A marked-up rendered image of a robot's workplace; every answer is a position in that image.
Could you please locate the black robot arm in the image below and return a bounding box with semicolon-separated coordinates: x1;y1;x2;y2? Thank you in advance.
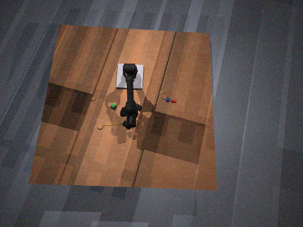
120;63;138;128

